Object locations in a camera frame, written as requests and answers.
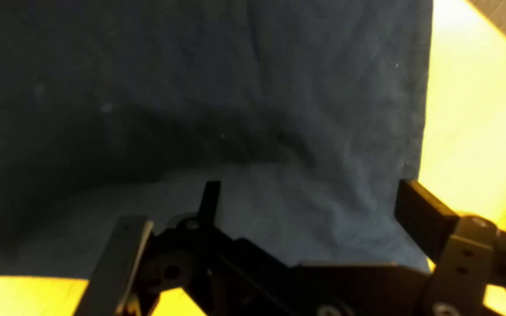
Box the dark blue cloth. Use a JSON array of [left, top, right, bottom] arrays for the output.
[[0, 0, 435, 279]]

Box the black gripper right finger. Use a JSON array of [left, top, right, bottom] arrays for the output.
[[393, 177, 497, 316]]

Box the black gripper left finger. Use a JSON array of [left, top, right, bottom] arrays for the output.
[[175, 179, 324, 316]]

